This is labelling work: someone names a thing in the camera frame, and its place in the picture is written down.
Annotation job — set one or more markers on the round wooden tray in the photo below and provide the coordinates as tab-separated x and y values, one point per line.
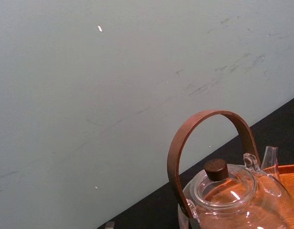
291	181

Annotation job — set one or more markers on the glass teapot lid wooden knob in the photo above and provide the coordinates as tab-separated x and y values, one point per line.
216	170

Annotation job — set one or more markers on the black table cloth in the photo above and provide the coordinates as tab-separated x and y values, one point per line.
276	128

